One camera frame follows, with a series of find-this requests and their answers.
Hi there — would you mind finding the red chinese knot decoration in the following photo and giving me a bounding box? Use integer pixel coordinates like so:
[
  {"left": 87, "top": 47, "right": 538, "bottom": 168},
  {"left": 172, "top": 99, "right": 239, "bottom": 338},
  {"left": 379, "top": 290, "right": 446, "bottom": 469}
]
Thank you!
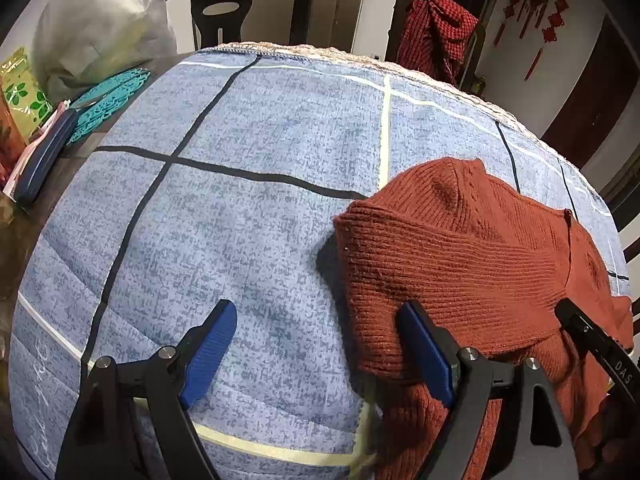
[{"left": 492, "top": 0, "right": 570, "bottom": 81}]

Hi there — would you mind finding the white plastic bag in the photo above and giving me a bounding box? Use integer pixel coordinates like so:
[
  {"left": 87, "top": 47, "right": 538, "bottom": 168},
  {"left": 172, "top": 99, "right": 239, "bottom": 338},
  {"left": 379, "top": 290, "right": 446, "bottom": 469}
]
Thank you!
[{"left": 30, "top": 0, "right": 177, "bottom": 102}]

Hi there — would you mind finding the green leaf patterned packet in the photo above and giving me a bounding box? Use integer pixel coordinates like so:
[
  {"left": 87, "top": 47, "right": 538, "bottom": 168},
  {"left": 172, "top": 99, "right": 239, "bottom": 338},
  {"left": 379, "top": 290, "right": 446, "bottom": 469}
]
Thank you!
[{"left": 1, "top": 47, "right": 54, "bottom": 143}]

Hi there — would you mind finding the navy blue pouch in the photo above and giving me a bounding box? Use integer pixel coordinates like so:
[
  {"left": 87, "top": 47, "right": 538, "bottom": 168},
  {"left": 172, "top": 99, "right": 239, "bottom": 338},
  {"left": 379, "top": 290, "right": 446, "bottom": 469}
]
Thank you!
[{"left": 13, "top": 108, "right": 79, "bottom": 207}]

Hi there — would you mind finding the wooden chair under checkered cloth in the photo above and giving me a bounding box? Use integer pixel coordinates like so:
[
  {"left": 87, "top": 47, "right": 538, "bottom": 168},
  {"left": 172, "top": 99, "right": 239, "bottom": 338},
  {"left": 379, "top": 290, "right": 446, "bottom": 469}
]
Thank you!
[{"left": 385, "top": 0, "right": 485, "bottom": 91}]

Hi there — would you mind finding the red checkered cloth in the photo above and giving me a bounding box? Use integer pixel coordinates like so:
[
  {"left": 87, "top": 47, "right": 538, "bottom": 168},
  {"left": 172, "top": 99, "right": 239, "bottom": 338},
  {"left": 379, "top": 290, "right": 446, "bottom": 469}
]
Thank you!
[{"left": 396, "top": 0, "right": 478, "bottom": 84}]

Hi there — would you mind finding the teal crochet mat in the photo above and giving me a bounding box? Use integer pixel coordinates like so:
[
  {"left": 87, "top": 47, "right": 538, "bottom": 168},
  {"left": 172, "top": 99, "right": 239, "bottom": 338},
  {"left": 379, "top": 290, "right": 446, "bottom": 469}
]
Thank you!
[{"left": 66, "top": 68, "right": 152, "bottom": 146}]

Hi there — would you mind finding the rust red knit sweater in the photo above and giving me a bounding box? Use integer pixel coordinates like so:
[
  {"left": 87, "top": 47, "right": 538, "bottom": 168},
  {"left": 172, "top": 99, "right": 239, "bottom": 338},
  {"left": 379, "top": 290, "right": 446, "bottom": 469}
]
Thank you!
[{"left": 334, "top": 158, "right": 632, "bottom": 479}]

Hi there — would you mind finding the blue grid patterned bedsheet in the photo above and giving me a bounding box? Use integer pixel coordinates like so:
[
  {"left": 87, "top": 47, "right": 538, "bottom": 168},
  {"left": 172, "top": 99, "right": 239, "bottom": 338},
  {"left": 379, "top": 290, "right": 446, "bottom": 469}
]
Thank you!
[{"left": 9, "top": 43, "right": 631, "bottom": 479}]

